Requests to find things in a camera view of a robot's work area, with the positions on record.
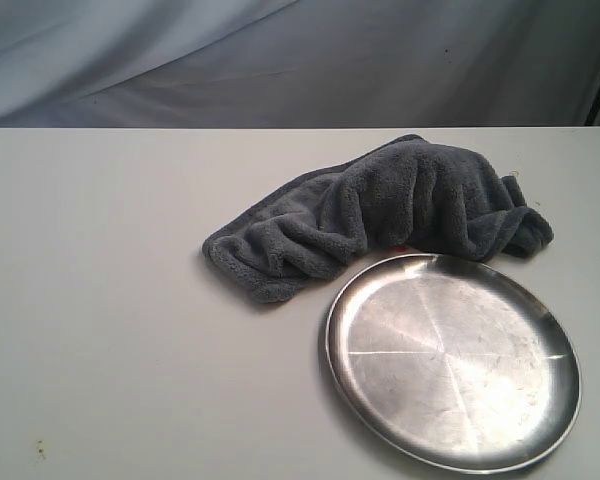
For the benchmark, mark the grey fleece towel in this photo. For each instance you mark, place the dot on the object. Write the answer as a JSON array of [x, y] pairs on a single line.
[[407, 192]]

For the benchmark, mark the round stainless steel plate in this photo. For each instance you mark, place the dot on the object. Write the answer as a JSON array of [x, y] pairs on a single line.
[[453, 363]]

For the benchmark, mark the grey fabric backdrop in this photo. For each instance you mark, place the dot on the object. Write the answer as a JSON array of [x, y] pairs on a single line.
[[297, 64]]

